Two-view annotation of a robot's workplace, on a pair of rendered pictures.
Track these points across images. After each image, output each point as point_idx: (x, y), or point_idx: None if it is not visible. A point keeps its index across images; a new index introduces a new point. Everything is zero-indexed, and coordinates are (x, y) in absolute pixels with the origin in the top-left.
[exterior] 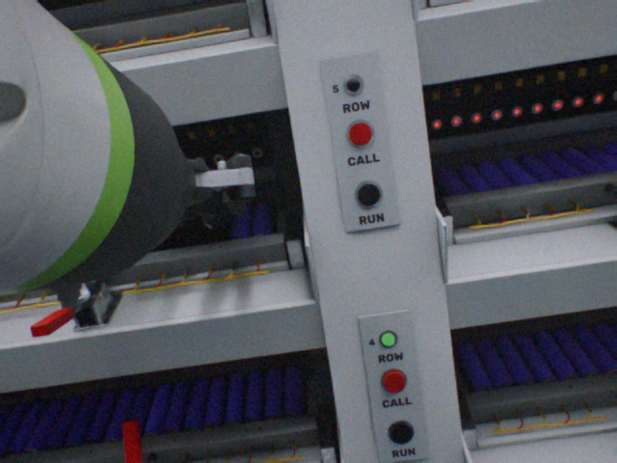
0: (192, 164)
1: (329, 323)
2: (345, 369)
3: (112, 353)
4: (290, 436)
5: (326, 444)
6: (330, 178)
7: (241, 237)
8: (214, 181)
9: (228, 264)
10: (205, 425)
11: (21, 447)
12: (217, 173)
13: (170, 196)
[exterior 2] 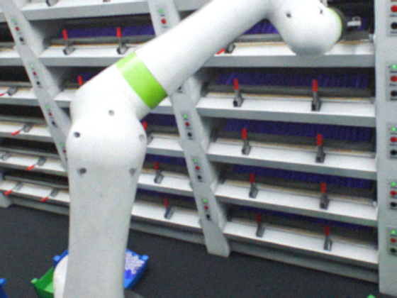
0: (347, 21)
1: (377, 59)
2: (380, 73)
3: (315, 59)
4: (361, 93)
5: (372, 96)
6: (383, 20)
7: (356, 30)
8: (351, 24)
9: (350, 38)
10: (335, 86)
11: (278, 84)
12: (352, 22)
13: (344, 33)
